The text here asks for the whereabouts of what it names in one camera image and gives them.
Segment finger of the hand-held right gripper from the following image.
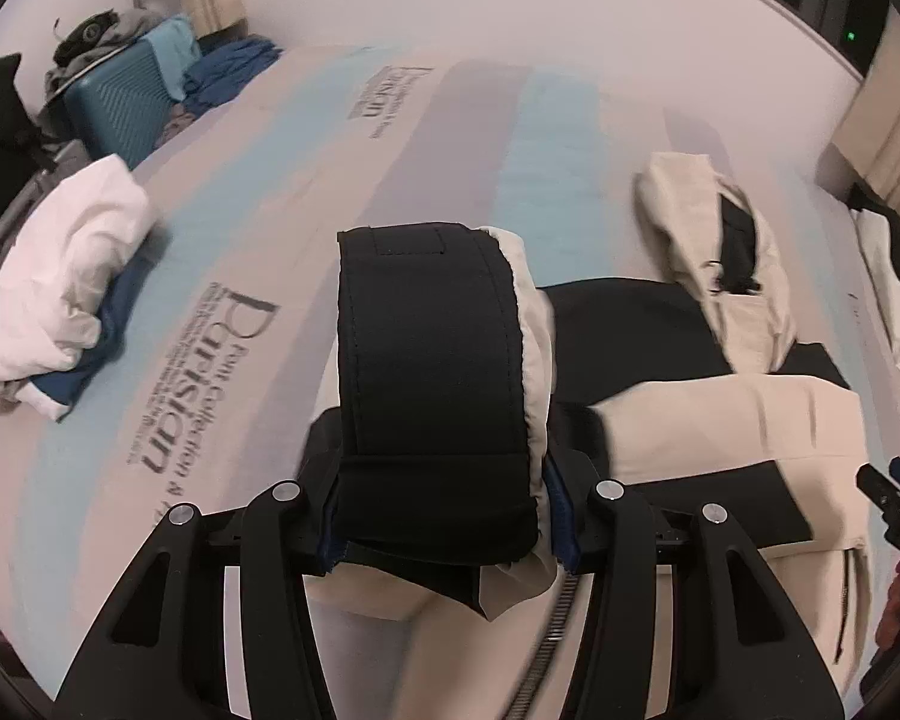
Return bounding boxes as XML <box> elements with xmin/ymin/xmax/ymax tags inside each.
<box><xmin>855</xmin><ymin>456</ymin><xmax>900</xmax><ymax>522</ymax></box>

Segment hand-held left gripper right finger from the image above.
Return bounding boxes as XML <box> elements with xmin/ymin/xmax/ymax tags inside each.
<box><xmin>544</xmin><ymin>457</ymin><xmax>848</xmax><ymax>720</ymax></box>

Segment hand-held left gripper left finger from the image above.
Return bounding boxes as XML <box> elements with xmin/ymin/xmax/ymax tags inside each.
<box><xmin>51</xmin><ymin>480</ymin><xmax>346</xmax><ymax>720</ymax></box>

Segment cream and black jacket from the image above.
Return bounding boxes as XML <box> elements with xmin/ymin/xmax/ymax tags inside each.
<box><xmin>300</xmin><ymin>151</ymin><xmax>871</xmax><ymax>720</ymax></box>

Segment white and black clothes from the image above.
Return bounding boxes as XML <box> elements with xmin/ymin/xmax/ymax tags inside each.
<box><xmin>846</xmin><ymin>184</ymin><xmax>900</xmax><ymax>385</ymax></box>

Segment blue crumpled clothes pile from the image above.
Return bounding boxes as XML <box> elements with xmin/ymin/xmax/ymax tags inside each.
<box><xmin>180</xmin><ymin>37</ymin><xmax>283</xmax><ymax>115</ymax></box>

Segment dark grey clothes heap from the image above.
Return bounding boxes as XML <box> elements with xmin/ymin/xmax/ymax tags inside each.
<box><xmin>45</xmin><ymin>6</ymin><xmax>172</xmax><ymax>91</ymax></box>

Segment dark blue folded cloth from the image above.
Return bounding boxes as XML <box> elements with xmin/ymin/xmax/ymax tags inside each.
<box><xmin>30</xmin><ymin>255</ymin><xmax>158</xmax><ymax>422</ymax></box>

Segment striped bed sheet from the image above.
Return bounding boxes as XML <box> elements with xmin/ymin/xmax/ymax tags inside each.
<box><xmin>0</xmin><ymin>45</ymin><xmax>900</xmax><ymax>720</ymax></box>

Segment white crumpled cloth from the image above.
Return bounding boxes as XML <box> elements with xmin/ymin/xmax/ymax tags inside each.
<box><xmin>0</xmin><ymin>154</ymin><xmax>158</xmax><ymax>410</ymax></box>

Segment teal hard-shell suitcase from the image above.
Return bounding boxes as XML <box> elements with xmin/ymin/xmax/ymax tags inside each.
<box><xmin>64</xmin><ymin>41</ymin><xmax>179</xmax><ymax>167</ymax></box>

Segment dark appliance with green light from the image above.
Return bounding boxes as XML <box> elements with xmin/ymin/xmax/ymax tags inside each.
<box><xmin>795</xmin><ymin>0</ymin><xmax>895</xmax><ymax>82</ymax></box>

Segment light blue cloth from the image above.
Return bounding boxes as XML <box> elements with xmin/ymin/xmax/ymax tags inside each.
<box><xmin>146</xmin><ymin>15</ymin><xmax>203</xmax><ymax>102</ymax></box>

